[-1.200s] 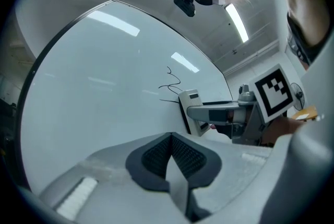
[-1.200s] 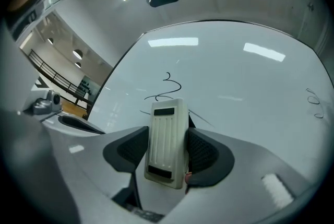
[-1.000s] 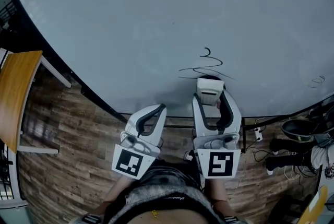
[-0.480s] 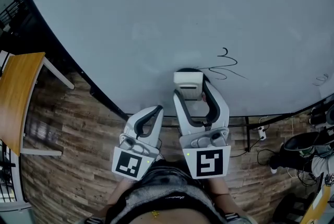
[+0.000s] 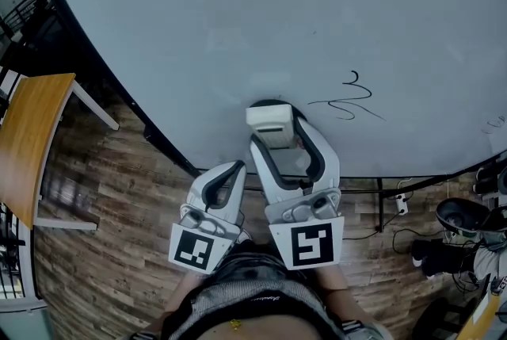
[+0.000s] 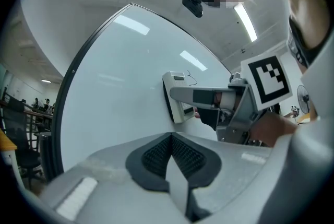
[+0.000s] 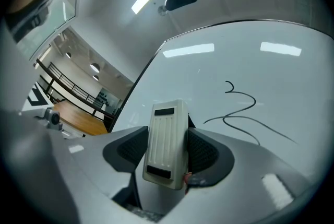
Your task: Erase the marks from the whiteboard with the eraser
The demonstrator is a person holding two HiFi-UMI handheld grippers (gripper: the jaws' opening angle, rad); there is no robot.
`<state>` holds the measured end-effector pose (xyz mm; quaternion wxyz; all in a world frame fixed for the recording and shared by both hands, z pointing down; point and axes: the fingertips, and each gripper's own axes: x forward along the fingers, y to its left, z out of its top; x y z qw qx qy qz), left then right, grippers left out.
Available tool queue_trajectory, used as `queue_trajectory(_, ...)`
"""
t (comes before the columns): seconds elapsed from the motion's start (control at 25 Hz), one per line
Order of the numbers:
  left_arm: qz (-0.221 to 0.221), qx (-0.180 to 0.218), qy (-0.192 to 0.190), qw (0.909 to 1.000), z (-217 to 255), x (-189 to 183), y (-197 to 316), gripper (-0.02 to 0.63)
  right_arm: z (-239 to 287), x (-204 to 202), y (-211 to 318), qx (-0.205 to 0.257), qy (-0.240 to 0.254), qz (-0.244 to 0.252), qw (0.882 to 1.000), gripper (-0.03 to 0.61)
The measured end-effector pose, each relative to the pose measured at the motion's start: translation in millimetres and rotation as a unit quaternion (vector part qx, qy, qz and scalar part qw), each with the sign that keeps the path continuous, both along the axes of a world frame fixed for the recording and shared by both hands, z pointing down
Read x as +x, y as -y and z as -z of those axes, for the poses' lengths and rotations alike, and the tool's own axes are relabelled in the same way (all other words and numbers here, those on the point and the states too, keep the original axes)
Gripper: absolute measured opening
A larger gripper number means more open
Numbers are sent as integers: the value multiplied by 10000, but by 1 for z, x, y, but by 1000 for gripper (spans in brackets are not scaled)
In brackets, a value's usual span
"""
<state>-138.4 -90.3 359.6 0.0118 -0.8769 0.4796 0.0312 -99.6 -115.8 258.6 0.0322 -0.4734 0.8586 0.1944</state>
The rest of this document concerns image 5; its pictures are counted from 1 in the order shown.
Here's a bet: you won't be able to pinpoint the large white whiteboard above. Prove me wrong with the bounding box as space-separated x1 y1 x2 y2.
23 0 507 232

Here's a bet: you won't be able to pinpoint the person's left forearm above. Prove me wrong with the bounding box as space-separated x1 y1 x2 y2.
162 273 207 323

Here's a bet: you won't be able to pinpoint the person's right forearm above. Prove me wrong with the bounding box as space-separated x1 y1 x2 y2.
314 262 381 331

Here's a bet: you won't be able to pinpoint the black cable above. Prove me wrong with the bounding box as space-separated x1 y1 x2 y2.
391 227 436 256
342 207 401 243

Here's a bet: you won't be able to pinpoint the person's torso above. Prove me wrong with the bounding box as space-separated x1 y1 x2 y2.
130 241 397 340

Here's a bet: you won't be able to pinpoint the black round stool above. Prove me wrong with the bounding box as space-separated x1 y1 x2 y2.
435 197 492 240

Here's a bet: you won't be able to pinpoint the wooden table white legs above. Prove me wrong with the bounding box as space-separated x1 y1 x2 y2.
0 72 120 232

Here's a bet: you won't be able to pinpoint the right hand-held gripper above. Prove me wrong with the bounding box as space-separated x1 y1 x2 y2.
249 118 345 271

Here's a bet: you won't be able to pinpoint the white whiteboard eraser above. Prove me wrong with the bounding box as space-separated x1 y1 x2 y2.
245 102 296 151

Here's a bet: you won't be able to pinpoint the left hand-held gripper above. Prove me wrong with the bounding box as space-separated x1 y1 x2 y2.
168 160 247 275

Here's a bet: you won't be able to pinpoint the yellow wooden desk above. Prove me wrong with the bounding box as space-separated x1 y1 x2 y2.
455 290 507 340

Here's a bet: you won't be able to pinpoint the black metal railing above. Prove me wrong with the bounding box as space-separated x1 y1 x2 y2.
0 0 60 54
0 203 36 300

